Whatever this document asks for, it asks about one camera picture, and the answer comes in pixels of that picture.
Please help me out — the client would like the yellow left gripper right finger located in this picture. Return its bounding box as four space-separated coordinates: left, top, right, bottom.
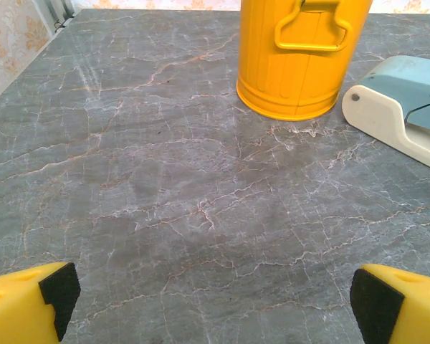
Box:
350 263 430 344

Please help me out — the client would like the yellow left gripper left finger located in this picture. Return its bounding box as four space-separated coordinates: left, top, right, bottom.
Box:
0 262 82 344

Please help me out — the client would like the yellow metal pen holder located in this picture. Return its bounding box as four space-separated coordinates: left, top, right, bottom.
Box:
236 0 375 122

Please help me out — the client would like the aluminium frame post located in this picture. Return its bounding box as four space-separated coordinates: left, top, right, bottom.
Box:
39 0 76 35

